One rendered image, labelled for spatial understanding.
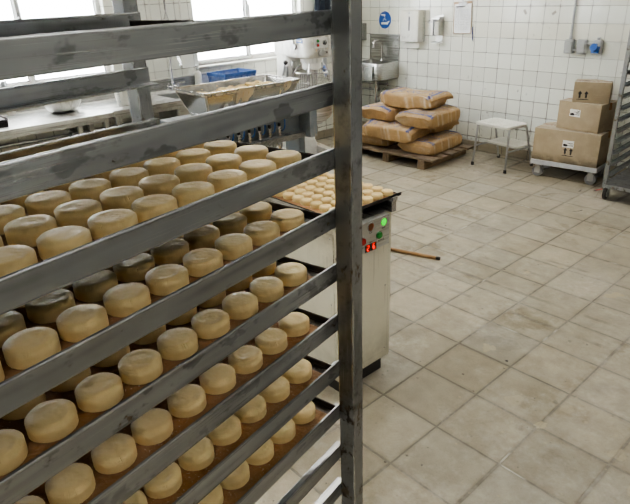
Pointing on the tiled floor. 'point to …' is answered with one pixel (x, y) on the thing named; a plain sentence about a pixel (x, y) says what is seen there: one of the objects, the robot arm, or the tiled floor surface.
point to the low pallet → (417, 154)
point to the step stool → (504, 137)
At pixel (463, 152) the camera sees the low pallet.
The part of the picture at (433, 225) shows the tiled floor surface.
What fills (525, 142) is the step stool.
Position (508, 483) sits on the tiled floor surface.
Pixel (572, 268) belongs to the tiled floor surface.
